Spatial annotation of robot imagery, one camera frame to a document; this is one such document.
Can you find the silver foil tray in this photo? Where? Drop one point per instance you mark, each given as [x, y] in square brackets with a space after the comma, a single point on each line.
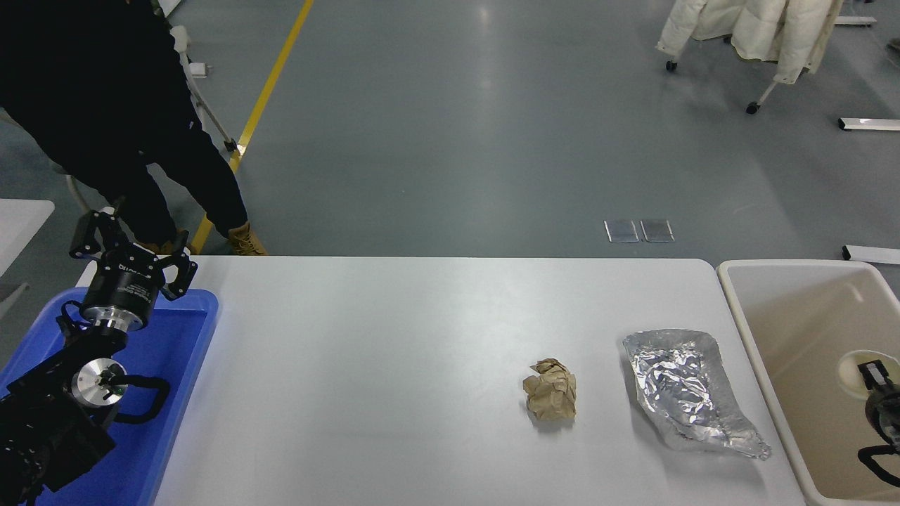
[675, 386]

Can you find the small white side table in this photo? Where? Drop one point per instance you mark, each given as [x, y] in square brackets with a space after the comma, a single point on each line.
[21, 225]

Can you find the small white box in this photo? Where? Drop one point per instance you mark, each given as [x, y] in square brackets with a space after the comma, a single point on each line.
[200, 69]

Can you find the cream padded coat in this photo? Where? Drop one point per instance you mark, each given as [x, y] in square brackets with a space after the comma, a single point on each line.
[759, 28]

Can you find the metal floor plate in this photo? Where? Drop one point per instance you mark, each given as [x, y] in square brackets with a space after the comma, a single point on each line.
[657, 230]
[621, 231]

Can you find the white floor bar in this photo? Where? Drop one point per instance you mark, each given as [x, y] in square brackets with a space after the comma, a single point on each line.
[872, 254]
[854, 22]
[872, 124]

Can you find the tan paper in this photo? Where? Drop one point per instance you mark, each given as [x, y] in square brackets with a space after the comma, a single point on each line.
[555, 390]

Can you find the grey chair with white frame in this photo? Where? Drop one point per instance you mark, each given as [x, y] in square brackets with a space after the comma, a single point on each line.
[179, 39]

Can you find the blue plastic tray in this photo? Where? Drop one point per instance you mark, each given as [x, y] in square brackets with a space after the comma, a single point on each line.
[176, 337]

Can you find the white wheeled frame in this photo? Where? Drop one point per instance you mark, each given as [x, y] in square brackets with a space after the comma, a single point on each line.
[765, 95]

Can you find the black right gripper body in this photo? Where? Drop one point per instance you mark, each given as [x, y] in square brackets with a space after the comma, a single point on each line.
[887, 414]

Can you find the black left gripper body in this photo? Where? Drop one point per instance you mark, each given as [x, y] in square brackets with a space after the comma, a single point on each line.
[123, 288]

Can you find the white paper cup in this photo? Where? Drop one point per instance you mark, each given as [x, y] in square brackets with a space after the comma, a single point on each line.
[849, 372]

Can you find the large pale plastic bin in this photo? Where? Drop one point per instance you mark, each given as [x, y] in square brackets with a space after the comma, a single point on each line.
[794, 316]

